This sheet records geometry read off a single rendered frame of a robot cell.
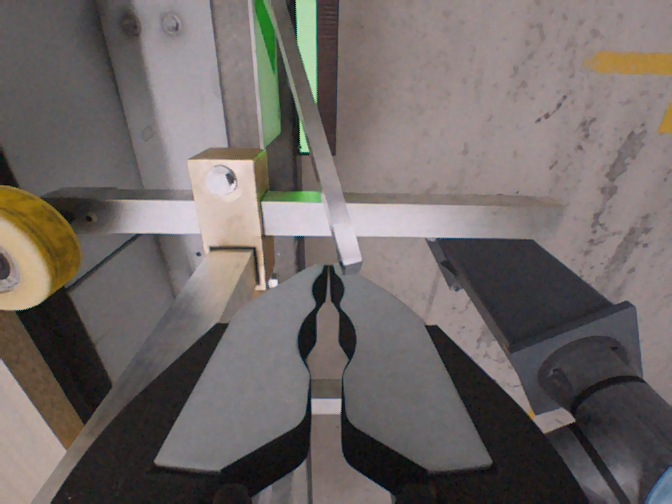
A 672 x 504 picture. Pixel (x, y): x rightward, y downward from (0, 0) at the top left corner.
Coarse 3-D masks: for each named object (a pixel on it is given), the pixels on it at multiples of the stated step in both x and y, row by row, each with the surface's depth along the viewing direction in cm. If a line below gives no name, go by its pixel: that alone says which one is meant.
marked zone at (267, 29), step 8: (256, 0) 22; (256, 8) 22; (264, 8) 25; (264, 16) 25; (264, 24) 25; (272, 24) 28; (264, 32) 25; (272, 32) 28; (264, 40) 25; (272, 40) 28; (272, 48) 29; (272, 56) 29; (272, 64) 29
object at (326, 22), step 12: (324, 0) 29; (336, 0) 29; (324, 12) 29; (324, 24) 30; (324, 36) 30; (324, 48) 31; (324, 60) 31; (324, 72) 32; (324, 84) 32; (324, 96) 33; (324, 108) 34; (324, 120) 34
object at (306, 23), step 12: (300, 0) 29; (312, 0) 29; (300, 12) 29; (312, 12) 29; (300, 24) 30; (312, 24) 30; (300, 36) 30; (312, 36) 30; (300, 48) 31; (312, 48) 31; (312, 60) 31; (312, 72) 32; (312, 84) 32; (300, 132) 35
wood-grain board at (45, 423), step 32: (0, 320) 24; (0, 352) 24; (32, 352) 26; (0, 384) 25; (32, 384) 26; (0, 416) 27; (32, 416) 27; (64, 416) 30; (0, 448) 30; (32, 448) 30; (64, 448) 30; (0, 480) 33; (32, 480) 33
